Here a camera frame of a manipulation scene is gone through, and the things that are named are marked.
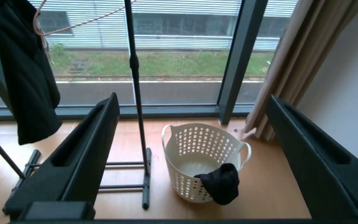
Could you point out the black garment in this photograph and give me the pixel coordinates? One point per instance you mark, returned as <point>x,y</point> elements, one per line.
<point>221,183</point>

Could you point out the window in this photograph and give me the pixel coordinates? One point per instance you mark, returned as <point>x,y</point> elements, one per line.
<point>182,46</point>

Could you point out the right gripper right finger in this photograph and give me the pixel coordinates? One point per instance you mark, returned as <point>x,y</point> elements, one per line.
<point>322,174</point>

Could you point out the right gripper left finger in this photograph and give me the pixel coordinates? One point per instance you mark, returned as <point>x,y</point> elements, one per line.
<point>79,180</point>

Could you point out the pink clothes hanger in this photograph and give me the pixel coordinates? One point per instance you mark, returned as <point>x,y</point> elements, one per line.
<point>87,21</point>

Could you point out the black clothes rack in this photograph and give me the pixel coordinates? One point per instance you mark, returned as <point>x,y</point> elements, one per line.
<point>138,93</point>

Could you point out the beige curtain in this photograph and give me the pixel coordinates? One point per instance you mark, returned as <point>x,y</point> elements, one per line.
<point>297,62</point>

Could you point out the white laundry basket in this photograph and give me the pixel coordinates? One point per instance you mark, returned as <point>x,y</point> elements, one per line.
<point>197,140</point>

